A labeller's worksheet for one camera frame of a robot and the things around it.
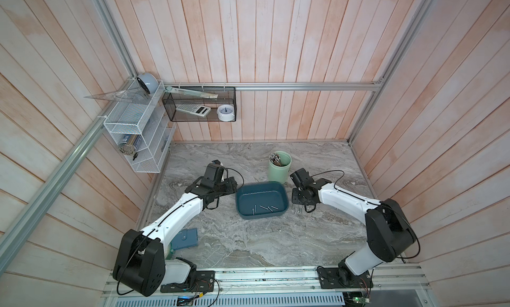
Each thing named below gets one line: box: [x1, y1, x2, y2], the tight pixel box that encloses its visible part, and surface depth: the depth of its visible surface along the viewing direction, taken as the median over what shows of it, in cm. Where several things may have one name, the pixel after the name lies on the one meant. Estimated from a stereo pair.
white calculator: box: [175, 104, 212, 117], surface depth 100 cm
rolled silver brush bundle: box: [118, 134, 138, 156], surface depth 78 cm
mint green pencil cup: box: [268, 150, 293, 185], surface depth 97 cm
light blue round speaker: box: [136, 72, 159, 95], surface depth 85 cm
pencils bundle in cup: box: [268, 152, 282, 167], surface depth 92 cm
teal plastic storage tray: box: [235, 181, 290, 220], surface depth 95 cm
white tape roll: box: [216, 104, 235, 122], surface depth 97 cm
